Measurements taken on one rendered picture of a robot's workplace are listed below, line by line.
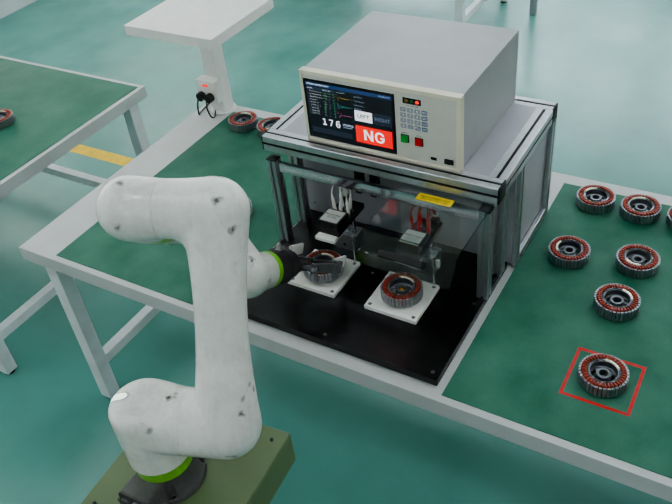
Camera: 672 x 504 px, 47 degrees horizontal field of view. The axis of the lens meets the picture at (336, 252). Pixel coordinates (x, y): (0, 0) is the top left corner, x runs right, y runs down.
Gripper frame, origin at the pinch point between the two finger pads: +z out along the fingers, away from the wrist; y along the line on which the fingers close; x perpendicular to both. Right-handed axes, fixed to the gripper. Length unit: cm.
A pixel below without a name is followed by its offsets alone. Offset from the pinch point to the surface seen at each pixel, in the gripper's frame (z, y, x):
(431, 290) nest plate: 7.5, -30.4, 2.9
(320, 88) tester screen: -9.9, 2.5, -44.2
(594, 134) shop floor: 237, -20, -36
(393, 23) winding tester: 17, -2, -64
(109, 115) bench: 51, 133, -16
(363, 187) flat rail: -0.7, -9.5, -21.0
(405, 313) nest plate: -1.8, -28.0, 8.1
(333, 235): 2.1, -1.6, -5.6
